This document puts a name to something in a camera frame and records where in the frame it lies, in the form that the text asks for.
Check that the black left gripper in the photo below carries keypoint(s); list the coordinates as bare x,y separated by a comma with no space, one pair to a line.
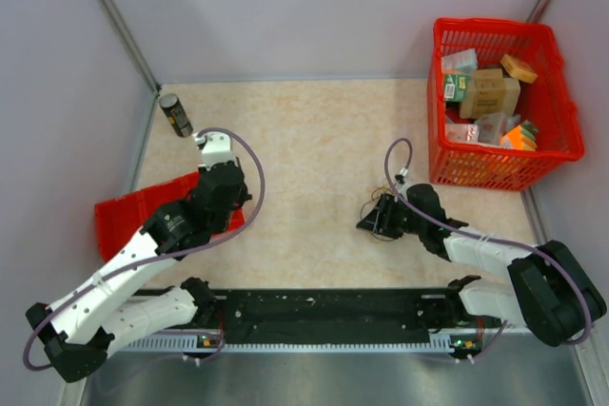
245,196

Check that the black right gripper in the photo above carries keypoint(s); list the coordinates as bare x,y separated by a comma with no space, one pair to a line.
380,219

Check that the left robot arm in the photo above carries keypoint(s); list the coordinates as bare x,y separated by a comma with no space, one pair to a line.
83,329

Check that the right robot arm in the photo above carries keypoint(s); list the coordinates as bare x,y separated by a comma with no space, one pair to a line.
543,288

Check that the red plastic basket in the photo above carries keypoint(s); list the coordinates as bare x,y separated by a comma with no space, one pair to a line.
546,103

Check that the black cylindrical can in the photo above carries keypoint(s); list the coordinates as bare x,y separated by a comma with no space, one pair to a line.
175,113

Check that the red plastic tray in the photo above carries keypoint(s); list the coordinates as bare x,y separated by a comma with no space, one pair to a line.
117,219

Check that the white red packet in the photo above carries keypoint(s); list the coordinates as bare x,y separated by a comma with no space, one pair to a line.
462,133

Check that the pale pink box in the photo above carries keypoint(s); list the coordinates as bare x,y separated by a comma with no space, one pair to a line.
491,127

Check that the green small box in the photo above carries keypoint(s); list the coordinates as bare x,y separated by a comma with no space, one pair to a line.
455,86

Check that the orange green box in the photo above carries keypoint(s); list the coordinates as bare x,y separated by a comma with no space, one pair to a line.
521,137

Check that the large brown cardboard box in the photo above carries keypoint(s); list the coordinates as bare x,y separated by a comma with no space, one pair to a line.
490,92

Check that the white pastel box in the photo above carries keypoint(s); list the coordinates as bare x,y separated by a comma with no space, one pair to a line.
463,61

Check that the yellow orange small box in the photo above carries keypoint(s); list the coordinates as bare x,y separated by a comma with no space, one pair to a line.
517,69

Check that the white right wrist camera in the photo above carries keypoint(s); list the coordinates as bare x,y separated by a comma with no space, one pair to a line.
401,180

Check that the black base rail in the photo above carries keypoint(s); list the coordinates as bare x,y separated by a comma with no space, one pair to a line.
343,320

